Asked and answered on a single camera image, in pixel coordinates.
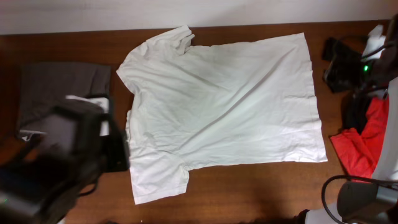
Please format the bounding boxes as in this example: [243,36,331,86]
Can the white t-shirt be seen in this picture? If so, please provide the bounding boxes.
[117,26,327,204]

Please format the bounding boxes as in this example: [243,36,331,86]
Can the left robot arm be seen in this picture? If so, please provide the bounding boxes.
[1,95,129,223]

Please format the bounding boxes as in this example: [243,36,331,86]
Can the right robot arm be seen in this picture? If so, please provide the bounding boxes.
[292,17,397,223]

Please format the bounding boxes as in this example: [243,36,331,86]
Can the black garment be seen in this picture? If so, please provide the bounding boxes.
[322,37,371,134]

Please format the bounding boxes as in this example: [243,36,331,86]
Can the red t-shirt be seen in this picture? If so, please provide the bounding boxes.
[330,98,389,178]

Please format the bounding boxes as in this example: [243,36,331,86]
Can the folded grey trousers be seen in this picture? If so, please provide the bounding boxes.
[16,62,111,141]

